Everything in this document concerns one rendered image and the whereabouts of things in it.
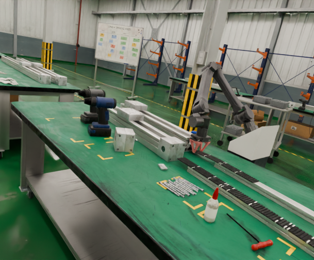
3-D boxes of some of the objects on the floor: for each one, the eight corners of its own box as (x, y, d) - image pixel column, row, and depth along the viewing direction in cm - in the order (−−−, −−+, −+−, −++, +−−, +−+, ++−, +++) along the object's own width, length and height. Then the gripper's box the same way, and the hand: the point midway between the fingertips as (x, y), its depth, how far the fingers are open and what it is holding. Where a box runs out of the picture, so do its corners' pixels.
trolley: (278, 157, 426) (297, 100, 399) (271, 164, 382) (293, 101, 354) (222, 138, 480) (236, 87, 453) (211, 143, 436) (226, 86, 408)
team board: (86, 90, 725) (93, 20, 672) (97, 90, 769) (104, 23, 715) (128, 102, 664) (139, 26, 611) (137, 101, 708) (149, 29, 654)
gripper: (201, 128, 127) (195, 155, 131) (214, 127, 133) (208, 153, 137) (192, 124, 132) (186, 150, 136) (205, 124, 138) (199, 149, 142)
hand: (197, 150), depth 136 cm, fingers open, 5 cm apart
